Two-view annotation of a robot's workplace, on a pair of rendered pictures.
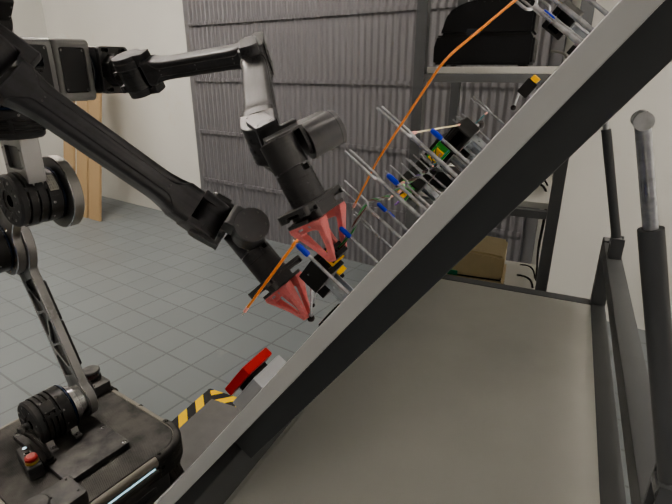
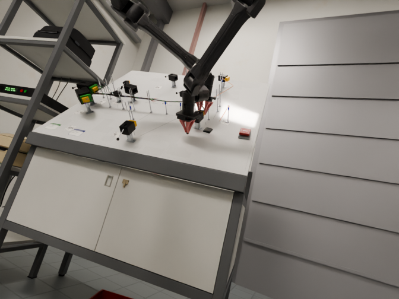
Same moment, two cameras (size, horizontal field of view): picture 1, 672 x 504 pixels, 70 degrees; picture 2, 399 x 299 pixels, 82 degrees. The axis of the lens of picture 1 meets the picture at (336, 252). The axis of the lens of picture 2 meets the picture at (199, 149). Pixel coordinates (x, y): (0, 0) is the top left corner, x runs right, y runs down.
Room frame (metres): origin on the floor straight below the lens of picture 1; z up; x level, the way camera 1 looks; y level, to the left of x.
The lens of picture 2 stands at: (0.86, 1.14, 0.71)
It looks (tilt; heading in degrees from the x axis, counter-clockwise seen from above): 13 degrees up; 261
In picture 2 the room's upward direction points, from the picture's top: 14 degrees clockwise
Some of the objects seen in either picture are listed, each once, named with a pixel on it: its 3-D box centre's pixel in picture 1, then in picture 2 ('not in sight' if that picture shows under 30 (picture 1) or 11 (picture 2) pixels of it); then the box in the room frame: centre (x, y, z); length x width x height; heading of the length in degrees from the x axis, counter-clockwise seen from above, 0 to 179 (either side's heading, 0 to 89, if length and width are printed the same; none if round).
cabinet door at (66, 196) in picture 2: not in sight; (63, 193); (1.27, -0.14, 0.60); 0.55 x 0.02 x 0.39; 155
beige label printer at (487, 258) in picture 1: (464, 263); (21, 151); (1.71, -0.49, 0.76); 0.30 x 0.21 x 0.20; 68
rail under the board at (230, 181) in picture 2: (337, 339); (123, 158); (1.03, 0.00, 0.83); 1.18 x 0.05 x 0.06; 155
